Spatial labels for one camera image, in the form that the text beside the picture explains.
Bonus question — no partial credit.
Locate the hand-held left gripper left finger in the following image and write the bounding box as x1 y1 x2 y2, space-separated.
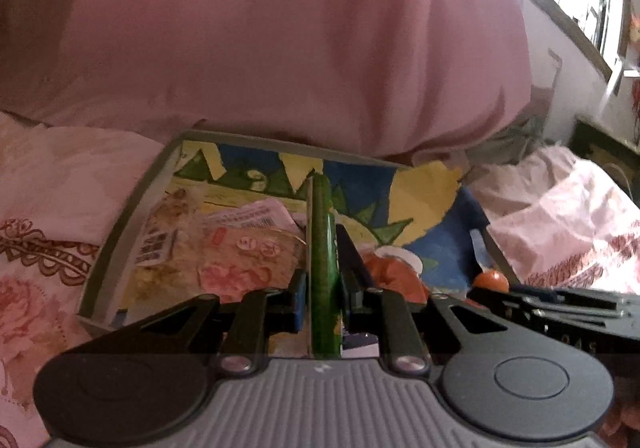
62 270 308 375

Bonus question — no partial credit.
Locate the tan snack packet white label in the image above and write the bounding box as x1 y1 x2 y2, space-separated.
132 188 206 272

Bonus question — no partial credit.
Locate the window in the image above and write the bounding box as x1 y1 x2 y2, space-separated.
520 0 640 85

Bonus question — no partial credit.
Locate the grey box with colourful lining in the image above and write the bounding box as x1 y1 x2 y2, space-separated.
77 129 521 336

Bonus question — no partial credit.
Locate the white barcoded snack packet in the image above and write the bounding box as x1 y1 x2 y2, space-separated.
201 199 297 230

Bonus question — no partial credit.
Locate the green snack packet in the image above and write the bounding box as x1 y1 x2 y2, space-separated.
306 174 346 360

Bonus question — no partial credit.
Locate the pink floral blanket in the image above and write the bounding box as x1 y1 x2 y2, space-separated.
0 110 640 448

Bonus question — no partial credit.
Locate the pink duvet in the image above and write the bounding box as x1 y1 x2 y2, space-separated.
0 0 534 164

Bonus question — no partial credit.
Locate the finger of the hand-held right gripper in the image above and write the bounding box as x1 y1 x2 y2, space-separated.
466 285 560 309

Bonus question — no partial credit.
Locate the dark wooden furniture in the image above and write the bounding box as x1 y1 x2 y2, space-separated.
570 115 640 205

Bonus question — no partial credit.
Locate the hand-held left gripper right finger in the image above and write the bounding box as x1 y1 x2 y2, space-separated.
336 224 522 375

